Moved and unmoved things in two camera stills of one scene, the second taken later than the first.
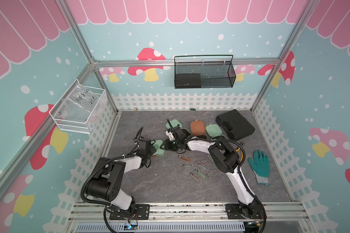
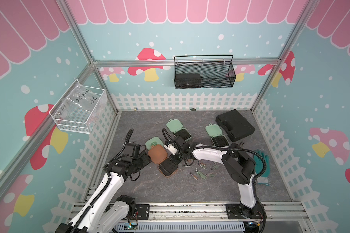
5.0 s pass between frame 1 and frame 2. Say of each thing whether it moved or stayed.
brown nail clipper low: stayed
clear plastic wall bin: stayed
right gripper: moved
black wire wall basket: stayed
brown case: moved
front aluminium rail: stayed
